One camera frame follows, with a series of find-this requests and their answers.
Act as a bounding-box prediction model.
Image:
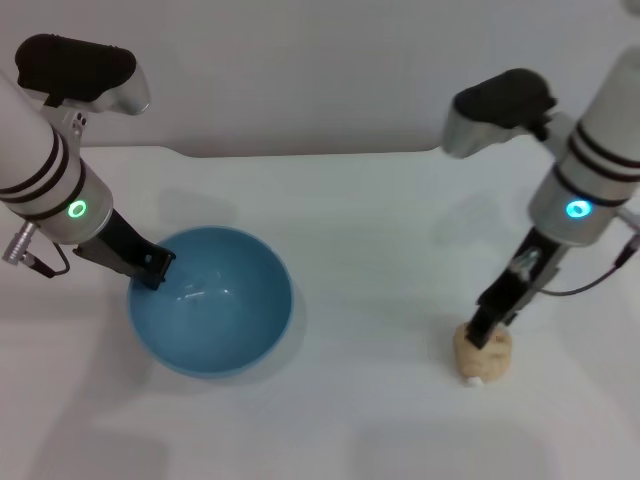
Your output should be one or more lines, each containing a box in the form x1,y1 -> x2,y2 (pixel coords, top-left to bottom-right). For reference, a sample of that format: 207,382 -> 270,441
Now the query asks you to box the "arm cable with plug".
509,207 -> 640,297
2,221 -> 71,277

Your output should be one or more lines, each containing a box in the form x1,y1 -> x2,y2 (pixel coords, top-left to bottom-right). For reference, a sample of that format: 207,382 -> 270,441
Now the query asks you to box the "right wrist camera black silver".
442,68 -> 559,160

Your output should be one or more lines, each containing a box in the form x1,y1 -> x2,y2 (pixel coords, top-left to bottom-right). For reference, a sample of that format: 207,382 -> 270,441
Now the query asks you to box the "left silver camera bracket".
43,97 -> 90,149

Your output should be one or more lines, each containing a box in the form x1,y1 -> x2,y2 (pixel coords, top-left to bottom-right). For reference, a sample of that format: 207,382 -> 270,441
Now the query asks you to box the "left wrist camera black silver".
13,33 -> 151,117

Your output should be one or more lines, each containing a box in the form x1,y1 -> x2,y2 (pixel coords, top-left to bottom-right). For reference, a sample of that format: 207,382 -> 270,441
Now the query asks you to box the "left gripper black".
73,208 -> 177,292

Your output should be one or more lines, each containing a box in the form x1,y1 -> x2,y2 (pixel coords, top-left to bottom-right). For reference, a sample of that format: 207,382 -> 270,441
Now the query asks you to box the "left arm cable with plug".
2,221 -> 71,277

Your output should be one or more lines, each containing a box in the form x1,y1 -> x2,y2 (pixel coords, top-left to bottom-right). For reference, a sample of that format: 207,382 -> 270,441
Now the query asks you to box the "beige egg yolk pastry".
452,322 -> 514,389

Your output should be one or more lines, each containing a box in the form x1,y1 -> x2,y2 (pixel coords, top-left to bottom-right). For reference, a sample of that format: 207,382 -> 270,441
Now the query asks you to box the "right silver camera bracket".
533,110 -> 574,157

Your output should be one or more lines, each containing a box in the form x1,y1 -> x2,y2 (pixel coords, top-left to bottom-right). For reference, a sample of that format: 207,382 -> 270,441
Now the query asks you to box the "wrist camera black silver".
13,33 -> 151,117
442,68 -> 559,160

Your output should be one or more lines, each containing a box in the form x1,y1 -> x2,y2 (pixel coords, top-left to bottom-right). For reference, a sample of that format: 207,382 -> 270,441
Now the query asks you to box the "blue bowl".
127,225 -> 294,377

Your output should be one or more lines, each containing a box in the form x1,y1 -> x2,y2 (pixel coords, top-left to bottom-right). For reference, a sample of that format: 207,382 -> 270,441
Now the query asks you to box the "right arm cable with plug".
509,207 -> 640,297

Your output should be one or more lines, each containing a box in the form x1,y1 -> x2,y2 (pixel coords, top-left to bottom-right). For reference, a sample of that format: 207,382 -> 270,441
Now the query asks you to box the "silver camera bracket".
533,110 -> 574,157
43,97 -> 90,149

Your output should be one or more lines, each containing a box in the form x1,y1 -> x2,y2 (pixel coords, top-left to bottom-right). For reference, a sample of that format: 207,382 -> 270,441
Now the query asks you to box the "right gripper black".
467,228 -> 569,351

